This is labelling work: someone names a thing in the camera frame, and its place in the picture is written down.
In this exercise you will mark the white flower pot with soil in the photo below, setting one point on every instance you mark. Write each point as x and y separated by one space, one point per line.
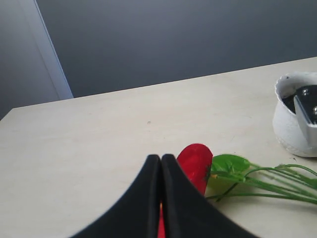
284 122

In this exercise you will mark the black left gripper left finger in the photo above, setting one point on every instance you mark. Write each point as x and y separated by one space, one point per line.
136 213

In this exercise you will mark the artificial red anthurium flower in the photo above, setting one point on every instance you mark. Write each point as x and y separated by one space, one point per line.
229 176

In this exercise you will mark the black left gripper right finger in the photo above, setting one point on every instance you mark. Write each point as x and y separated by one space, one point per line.
187 214

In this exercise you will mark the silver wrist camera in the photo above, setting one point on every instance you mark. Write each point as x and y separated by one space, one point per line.
305 102

